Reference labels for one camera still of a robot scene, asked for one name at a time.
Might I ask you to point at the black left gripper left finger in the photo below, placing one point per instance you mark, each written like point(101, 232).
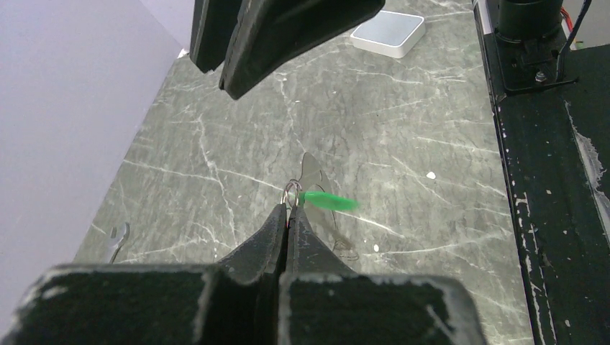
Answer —
point(233, 301)

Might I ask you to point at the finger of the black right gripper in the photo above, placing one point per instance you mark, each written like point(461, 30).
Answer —
point(270, 33)
point(212, 26)

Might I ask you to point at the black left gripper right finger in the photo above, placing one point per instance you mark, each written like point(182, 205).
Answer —
point(322, 301)

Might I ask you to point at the green key tag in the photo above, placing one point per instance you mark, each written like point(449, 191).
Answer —
point(328, 201)

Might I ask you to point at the white square device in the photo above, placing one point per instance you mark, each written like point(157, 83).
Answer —
point(389, 33)

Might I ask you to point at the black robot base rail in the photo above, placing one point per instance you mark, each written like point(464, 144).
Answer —
point(550, 107)

